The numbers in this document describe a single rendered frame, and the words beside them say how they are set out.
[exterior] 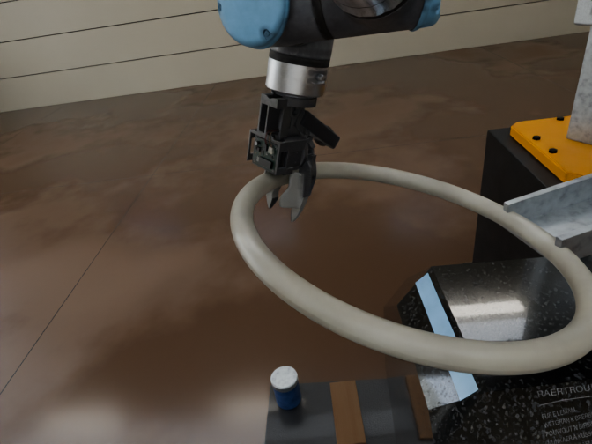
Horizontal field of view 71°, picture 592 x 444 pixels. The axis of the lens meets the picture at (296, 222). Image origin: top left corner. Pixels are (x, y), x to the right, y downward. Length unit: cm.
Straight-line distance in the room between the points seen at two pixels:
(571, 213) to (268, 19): 59
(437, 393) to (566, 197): 41
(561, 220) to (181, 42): 648
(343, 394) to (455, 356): 132
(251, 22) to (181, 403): 160
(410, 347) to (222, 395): 149
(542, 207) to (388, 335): 48
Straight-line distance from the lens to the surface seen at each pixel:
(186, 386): 192
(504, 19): 728
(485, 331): 87
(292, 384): 162
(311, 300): 40
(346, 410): 167
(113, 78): 742
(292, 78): 62
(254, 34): 49
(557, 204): 83
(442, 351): 40
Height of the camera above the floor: 143
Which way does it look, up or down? 32 degrees down
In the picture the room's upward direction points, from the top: 9 degrees counter-clockwise
